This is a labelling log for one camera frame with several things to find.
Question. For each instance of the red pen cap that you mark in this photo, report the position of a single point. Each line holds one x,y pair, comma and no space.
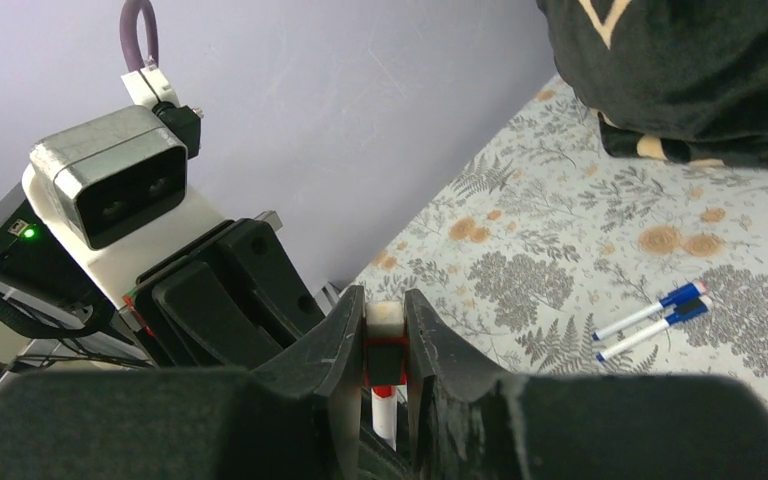
385,341

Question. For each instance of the white pen blue tip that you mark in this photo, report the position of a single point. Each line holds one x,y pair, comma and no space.
628,321

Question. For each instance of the white pen red tip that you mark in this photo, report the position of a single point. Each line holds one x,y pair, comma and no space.
384,408

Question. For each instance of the floral table mat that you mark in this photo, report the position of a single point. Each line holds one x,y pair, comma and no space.
544,238

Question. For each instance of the white pen black tip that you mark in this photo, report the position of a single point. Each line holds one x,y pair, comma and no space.
629,343

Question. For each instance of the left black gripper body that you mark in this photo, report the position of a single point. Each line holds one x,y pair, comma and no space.
230,297

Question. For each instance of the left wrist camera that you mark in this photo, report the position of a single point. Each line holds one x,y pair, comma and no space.
114,192

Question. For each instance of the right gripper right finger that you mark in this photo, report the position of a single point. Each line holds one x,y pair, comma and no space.
469,418

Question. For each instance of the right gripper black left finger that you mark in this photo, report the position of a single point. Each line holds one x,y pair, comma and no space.
295,417

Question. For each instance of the black gold patterned robe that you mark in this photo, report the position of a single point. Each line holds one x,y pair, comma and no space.
680,81

